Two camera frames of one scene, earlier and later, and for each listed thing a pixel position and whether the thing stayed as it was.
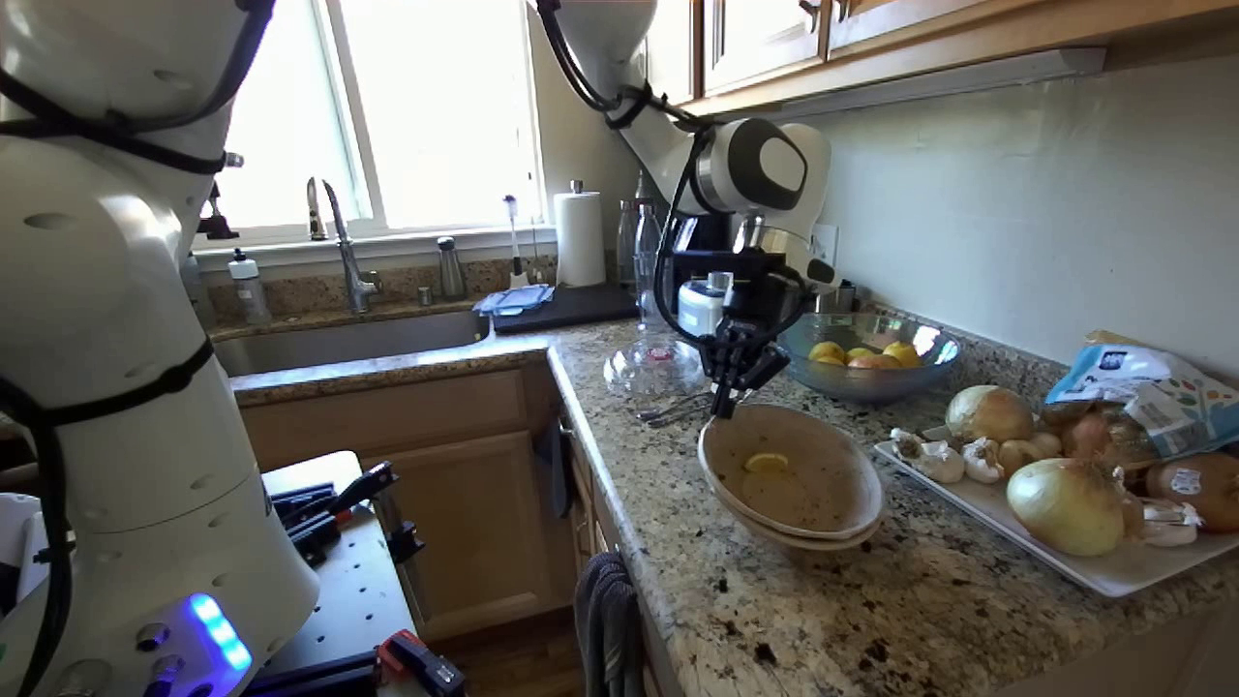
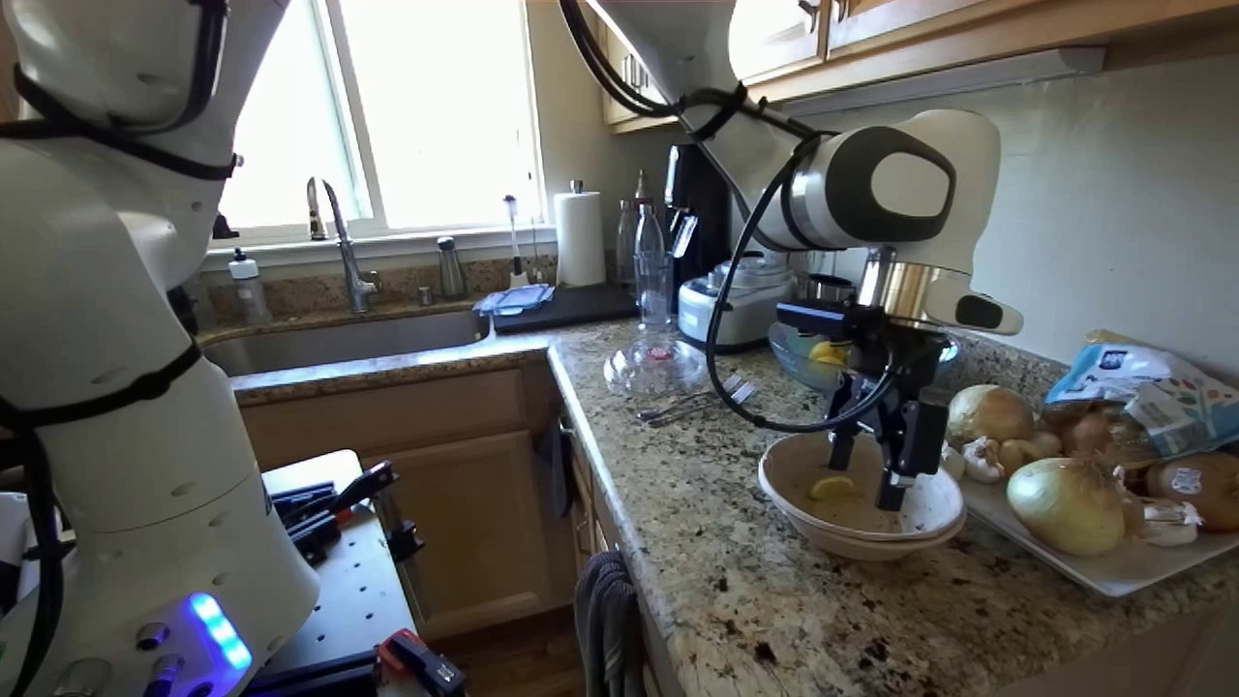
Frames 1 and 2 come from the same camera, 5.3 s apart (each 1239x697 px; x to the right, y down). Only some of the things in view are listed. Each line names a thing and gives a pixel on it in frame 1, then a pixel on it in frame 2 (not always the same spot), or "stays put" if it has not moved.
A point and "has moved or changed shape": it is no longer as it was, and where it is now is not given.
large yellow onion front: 1064,505 stays put
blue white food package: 1172,403 stays put
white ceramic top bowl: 791,470 has moved or changed shape
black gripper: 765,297 -> 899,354
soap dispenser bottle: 245,286 stays put
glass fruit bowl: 867,354 stays put
